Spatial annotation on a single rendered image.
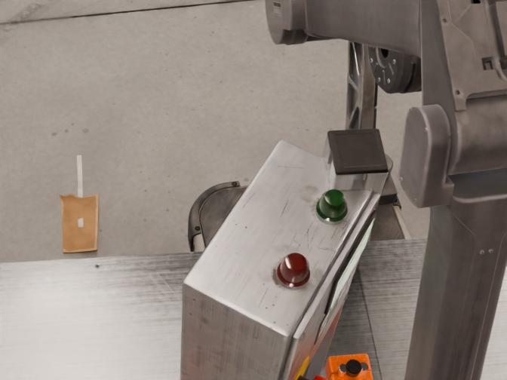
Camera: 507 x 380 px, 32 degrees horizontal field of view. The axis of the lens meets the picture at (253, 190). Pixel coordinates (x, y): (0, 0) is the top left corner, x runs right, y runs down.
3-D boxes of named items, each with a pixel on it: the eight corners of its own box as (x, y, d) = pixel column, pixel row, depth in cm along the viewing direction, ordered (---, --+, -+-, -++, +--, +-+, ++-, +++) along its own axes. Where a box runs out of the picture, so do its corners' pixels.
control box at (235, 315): (177, 382, 84) (180, 282, 69) (262, 250, 93) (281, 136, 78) (273, 435, 82) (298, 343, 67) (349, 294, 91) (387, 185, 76)
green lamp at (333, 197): (309, 216, 73) (313, 200, 71) (323, 194, 75) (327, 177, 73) (338, 230, 73) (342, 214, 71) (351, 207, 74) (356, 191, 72)
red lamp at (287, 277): (270, 280, 70) (273, 265, 68) (285, 255, 71) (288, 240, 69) (300, 295, 69) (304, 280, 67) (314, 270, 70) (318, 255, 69)
